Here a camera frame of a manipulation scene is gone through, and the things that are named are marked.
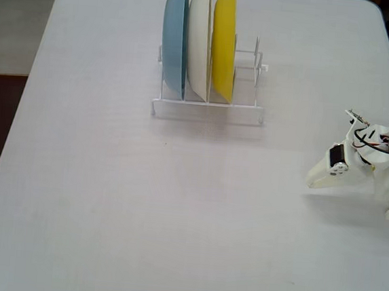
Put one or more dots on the cream plastic plate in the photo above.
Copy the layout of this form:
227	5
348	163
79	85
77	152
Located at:
199	44

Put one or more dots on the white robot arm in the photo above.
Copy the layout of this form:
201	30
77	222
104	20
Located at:
387	162

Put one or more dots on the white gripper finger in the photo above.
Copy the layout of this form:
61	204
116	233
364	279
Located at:
334	180
318	173

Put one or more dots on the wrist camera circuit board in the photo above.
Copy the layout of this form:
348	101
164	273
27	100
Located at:
357	117

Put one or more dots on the yellow plastic plate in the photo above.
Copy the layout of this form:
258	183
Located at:
223	46

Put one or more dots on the blue plastic plate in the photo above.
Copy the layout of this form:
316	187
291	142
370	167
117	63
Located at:
173	41

